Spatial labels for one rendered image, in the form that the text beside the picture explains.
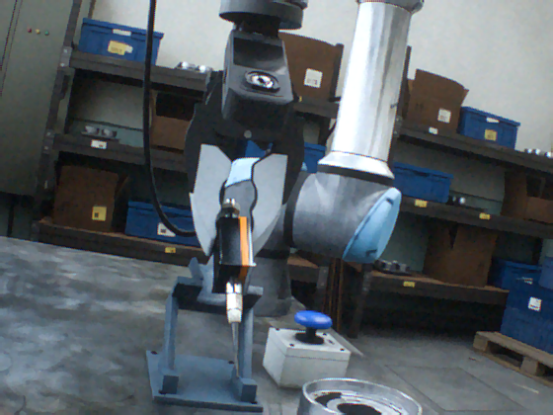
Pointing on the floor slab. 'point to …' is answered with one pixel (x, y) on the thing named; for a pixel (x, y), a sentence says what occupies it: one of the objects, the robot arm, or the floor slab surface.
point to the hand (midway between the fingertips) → (231, 244)
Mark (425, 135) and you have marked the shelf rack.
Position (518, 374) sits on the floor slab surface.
